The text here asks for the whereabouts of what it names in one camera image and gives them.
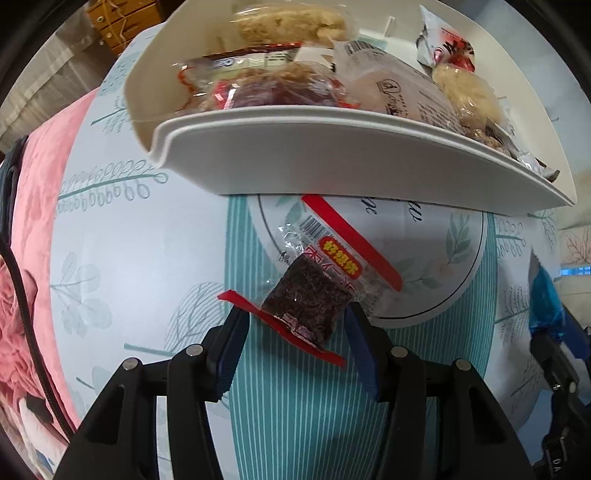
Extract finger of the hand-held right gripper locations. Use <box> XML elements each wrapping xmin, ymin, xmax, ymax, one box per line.
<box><xmin>561</xmin><ymin>309</ymin><xmax>591</xmax><ymax>361</ymax></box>
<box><xmin>531</xmin><ymin>332</ymin><xmax>580</xmax><ymax>393</ymax></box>

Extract teal striped placemat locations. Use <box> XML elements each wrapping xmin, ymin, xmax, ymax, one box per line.
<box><xmin>224</xmin><ymin>191</ymin><xmax>502</xmax><ymax>480</ymax></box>

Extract crumpled pink fleece blanket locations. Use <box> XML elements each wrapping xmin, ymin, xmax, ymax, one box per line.
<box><xmin>0</xmin><ymin>258</ymin><xmax>51</xmax><ymax>393</ymax></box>

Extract white plastic storage bin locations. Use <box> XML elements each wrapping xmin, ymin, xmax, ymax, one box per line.
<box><xmin>122</xmin><ymin>0</ymin><xmax>578</xmax><ymax>217</ymax></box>

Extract wooden desk with drawers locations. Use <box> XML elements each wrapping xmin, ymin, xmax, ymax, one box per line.
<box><xmin>85</xmin><ymin>0</ymin><xmax>171</xmax><ymax>58</ymax></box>

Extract puffed rice cake packet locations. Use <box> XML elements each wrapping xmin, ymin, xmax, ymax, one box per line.
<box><xmin>231</xmin><ymin>2</ymin><xmax>354</xmax><ymax>44</ymax></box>

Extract dark date red-trim packet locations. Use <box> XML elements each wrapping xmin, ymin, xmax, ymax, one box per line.
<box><xmin>217</xmin><ymin>194</ymin><xmax>403</xmax><ymax>368</ymax></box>

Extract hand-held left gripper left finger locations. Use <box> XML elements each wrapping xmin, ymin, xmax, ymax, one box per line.
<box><xmin>53</xmin><ymin>305</ymin><xmax>252</xmax><ymax>480</ymax></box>

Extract dark blue jeans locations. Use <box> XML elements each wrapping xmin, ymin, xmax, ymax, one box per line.
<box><xmin>0</xmin><ymin>136</ymin><xmax>31</xmax><ymax>222</ymax></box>

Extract yellow pastry clear packet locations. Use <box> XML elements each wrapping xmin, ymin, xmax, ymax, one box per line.
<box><xmin>431</xmin><ymin>62</ymin><xmax>504</xmax><ymax>134</ymax></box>

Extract walnut date clear packet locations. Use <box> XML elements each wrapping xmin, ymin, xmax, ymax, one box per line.
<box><xmin>178</xmin><ymin>62</ymin><xmax>347</xmax><ymax>114</ymax></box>

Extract shiny blue snack packet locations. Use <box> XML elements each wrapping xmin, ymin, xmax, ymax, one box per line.
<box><xmin>529</xmin><ymin>249</ymin><xmax>566</xmax><ymax>335</ymax></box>

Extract leaf print tablecloth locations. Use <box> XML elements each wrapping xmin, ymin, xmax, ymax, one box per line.
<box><xmin>46</xmin><ymin>34</ymin><xmax>591</xmax><ymax>480</ymax></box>

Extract brown and white snack packet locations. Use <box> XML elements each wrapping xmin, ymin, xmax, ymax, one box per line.
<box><xmin>517</xmin><ymin>152</ymin><xmax>561</xmax><ymax>183</ymax></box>

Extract pink quilt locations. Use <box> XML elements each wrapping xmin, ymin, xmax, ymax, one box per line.
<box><xmin>0</xmin><ymin>85</ymin><xmax>102</xmax><ymax>430</ymax></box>

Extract black cable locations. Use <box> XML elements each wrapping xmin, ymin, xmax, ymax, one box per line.
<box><xmin>0</xmin><ymin>231</ymin><xmax>77</xmax><ymax>437</ymax></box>

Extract white lace covered furniture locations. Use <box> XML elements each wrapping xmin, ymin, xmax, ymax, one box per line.
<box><xmin>0</xmin><ymin>18</ymin><xmax>116</xmax><ymax>153</ymax></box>

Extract brown bread clear packet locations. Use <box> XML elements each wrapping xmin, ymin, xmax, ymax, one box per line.
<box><xmin>332</xmin><ymin>39</ymin><xmax>462</xmax><ymax>132</ymax></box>

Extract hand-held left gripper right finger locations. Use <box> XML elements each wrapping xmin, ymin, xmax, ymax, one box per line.
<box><xmin>344</xmin><ymin>302</ymin><xmax>529</xmax><ymax>480</ymax></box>

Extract red and white snack packet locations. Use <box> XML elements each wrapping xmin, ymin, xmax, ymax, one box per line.
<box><xmin>416</xmin><ymin>4</ymin><xmax>476</xmax><ymax>72</ymax></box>

